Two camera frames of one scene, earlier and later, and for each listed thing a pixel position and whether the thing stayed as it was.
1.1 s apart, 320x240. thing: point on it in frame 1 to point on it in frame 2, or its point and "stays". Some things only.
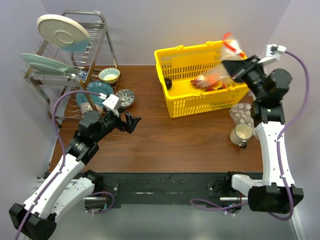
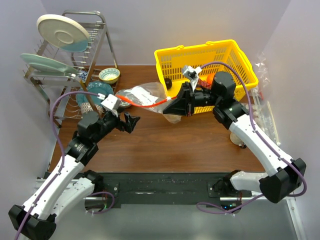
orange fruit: x=212 y=78 stays
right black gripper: x=239 y=69 to x=184 y=102
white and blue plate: x=63 y=33 stays
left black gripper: x=131 y=122 stays
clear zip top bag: x=219 y=74 to x=152 y=96
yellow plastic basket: x=195 y=80 stays
